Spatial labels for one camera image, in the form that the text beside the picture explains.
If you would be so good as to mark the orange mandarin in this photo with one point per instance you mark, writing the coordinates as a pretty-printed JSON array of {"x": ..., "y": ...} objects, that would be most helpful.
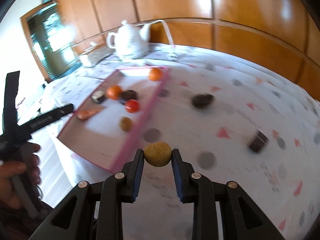
[{"x": 155, "y": 74}]

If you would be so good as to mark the dark purple round fruit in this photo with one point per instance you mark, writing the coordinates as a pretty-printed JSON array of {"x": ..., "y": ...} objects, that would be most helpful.
[{"x": 127, "y": 95}]

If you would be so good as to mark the person's left hand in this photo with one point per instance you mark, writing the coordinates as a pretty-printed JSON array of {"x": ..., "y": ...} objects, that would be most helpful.
[{"x": 10, "y": 168}]

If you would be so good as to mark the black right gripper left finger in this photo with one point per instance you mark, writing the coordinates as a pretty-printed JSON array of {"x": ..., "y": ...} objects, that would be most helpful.
[{"x": 122, "y": 187}]

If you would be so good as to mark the patterned white tablecloth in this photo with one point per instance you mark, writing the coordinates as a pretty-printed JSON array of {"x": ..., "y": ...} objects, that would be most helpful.
[{"x": 283, "y": 179}]

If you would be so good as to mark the woven tissue box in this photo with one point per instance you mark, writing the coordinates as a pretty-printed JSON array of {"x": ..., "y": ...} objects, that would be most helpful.
[{"x": 91, "y": 56}]

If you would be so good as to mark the yellow-brown fruit in tray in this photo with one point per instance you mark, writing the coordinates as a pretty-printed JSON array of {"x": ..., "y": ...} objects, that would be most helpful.
[{"x": 125, "y": 123}]

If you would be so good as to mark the red tomato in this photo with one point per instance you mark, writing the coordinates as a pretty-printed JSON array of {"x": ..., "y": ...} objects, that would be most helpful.
[{"x": 132, "y": 106}]

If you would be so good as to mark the orange carrot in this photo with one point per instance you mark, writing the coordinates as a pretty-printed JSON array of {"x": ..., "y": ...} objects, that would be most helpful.
[{"x": 86, "y": 114}]

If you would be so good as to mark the orange in tray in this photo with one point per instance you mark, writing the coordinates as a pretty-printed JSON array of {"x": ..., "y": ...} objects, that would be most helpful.
[{"x": 114, "y": 92}]

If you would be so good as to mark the pink-edged white tray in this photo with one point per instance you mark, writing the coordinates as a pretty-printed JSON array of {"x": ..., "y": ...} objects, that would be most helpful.
[{"x": 99, "y": 139}]

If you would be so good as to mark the white ceramic electric kettle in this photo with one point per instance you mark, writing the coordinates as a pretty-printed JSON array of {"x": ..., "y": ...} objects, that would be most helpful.
[{"x": 130, "y": 41}]

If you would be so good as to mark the glass cabinet door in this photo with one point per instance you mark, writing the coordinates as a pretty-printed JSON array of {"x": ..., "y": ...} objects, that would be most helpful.
[{"x": 50, "y": 41}]

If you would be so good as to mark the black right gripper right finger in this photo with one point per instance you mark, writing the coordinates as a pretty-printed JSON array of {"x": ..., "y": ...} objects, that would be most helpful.
[{"x": 192, "y": 187}]

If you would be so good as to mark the dark fruit with stem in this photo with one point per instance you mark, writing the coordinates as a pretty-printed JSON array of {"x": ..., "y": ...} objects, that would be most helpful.
[{"x": 202, "y": 101}]

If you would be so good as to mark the small yellow round fruit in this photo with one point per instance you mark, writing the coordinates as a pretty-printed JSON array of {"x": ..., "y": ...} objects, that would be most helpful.
[{"x": 158, "y": 154}]

